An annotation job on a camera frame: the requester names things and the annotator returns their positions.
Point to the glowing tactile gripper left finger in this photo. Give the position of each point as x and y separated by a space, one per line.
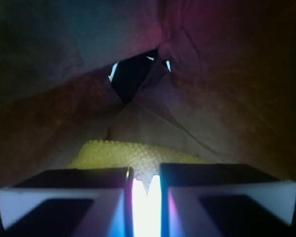
70 203

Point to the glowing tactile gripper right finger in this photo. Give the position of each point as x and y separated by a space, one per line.
224 200

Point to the yellow microfiber cloth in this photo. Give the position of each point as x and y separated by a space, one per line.
143 158

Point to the brown paper bag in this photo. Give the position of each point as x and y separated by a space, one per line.
230 96

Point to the black tape piece upper right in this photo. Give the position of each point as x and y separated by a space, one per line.
137 73

